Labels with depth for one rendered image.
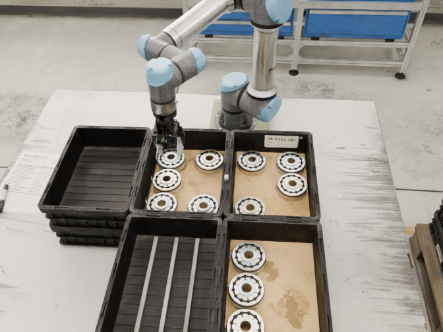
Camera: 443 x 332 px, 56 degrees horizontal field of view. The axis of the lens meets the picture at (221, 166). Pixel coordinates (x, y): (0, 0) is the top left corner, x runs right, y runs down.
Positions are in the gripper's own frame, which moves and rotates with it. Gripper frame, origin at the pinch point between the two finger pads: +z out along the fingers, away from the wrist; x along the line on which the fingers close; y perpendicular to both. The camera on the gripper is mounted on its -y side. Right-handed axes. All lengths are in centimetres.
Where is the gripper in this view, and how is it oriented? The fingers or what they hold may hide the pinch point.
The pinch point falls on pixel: (171, 151)
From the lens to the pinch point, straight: 140.1
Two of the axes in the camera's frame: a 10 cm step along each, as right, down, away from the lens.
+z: 0.0, 6.8, 7.3
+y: -0.8, 7.3, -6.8
